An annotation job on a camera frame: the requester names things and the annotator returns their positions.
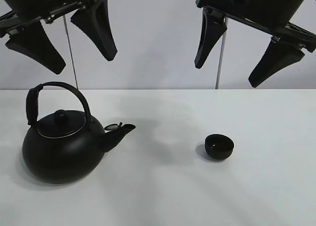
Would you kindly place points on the thin left metal pole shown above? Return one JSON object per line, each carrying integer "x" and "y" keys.
{"x": 70, "y": 50}

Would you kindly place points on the black round tea kettle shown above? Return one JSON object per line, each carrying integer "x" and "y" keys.
{"x": 67, "y": 145}

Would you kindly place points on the small black teacup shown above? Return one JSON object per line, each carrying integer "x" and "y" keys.
{"x": 218, "y": 146}

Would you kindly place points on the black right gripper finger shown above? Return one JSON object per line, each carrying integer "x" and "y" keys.
{"x": 278, "y": 55}
{"x": 213, "y": 27}

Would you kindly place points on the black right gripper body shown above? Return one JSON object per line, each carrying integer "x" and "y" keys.
{"x": 269, "y": 16}

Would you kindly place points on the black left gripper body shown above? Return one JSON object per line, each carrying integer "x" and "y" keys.
{"x": 28, "y": 11}

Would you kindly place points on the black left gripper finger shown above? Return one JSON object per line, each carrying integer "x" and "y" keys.
{"x": 94, "y": 22}
{"x": 33, "y": 42}

